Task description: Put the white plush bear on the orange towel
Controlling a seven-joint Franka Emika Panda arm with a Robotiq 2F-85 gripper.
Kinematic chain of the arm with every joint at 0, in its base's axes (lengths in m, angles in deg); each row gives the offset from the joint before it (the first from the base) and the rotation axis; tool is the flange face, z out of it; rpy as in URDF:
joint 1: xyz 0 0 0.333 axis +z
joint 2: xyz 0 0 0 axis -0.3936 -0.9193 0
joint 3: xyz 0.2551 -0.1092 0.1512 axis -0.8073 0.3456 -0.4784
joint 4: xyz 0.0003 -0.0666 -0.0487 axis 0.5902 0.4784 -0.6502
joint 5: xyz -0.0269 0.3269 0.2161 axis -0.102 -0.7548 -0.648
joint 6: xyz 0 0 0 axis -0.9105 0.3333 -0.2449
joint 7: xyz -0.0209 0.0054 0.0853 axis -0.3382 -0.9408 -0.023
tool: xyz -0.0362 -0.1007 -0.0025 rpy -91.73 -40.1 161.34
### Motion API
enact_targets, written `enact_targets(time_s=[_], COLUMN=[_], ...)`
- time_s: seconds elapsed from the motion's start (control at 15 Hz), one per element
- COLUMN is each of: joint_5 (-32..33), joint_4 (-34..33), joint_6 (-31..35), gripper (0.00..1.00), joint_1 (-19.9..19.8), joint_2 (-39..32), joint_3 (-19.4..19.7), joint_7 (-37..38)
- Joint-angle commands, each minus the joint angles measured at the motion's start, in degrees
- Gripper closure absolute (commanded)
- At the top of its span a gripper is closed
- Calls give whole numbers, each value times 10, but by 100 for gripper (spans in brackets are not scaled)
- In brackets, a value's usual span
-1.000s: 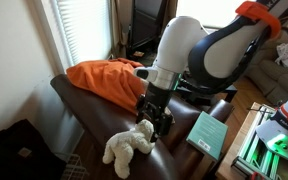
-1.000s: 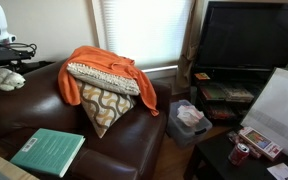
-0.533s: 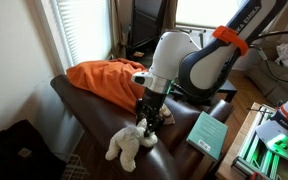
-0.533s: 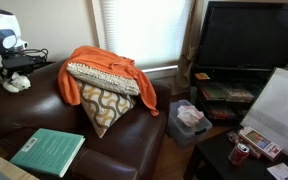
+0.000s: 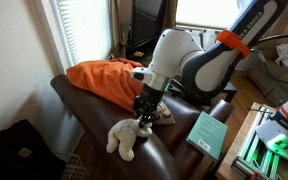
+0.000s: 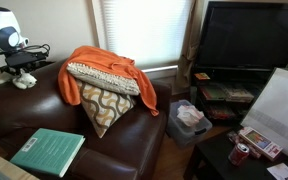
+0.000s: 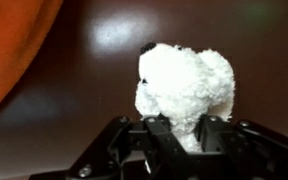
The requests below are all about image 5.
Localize black cable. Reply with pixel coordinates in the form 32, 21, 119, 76
249, 33, 288, 86

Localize orange towel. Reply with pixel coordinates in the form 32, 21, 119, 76
65, 57, 146, 114

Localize black fabric bag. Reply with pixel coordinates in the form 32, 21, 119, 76
0, 118, 67, 180

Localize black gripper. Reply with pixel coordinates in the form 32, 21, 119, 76
132, 83, 167, 130

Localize aluminium frame rails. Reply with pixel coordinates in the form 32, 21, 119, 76
231, 104, 282, 179

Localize orange cable clip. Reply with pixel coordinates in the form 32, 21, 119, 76
215, 29, 251, 61

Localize brown leather armchair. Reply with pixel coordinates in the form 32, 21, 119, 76
49, 73, 235, 180

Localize white wire basket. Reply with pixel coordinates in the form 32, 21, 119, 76
55, 152, 90, 180

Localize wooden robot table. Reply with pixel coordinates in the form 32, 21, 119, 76
215, 101, 288, 180

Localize white plush bear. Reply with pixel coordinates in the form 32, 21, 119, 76
105, 118, 154, 162

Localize grey bean bag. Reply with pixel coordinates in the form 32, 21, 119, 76
243, 35, 288, 108

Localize white window blind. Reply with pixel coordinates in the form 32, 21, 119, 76
55, 0, 113, 68

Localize black chair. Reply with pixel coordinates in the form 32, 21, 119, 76
127, 0, 169, 51

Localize teal paperback book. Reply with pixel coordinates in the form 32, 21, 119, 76
186, 110, 229, 162

